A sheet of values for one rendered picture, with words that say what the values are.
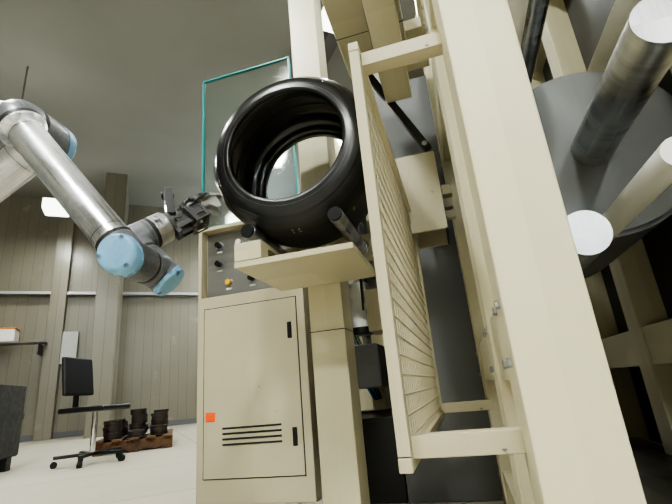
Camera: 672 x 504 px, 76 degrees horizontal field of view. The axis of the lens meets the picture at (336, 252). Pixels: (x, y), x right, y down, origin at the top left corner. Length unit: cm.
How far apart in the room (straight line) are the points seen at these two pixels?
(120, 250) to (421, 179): 100
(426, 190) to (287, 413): 109
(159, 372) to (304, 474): 952
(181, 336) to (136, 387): 148
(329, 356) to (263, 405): 55
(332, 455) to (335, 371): 27
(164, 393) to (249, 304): 931
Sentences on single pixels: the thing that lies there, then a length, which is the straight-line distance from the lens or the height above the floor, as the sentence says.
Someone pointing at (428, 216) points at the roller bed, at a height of 95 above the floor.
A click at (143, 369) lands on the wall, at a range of 1132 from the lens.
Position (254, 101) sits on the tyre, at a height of 135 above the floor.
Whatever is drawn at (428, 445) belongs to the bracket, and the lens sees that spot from 63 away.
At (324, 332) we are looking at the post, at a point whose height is 61.
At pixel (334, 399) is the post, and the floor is 38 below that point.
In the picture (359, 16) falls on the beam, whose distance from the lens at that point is 170.
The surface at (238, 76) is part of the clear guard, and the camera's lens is 273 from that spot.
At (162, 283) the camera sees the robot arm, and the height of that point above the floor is 70.
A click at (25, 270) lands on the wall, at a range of 1201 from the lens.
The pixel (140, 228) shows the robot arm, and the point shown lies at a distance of 125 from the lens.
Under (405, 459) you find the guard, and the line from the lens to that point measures 62.
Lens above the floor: 41
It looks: 18 degrees up
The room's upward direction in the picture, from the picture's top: 5 degrees counter-clockwise
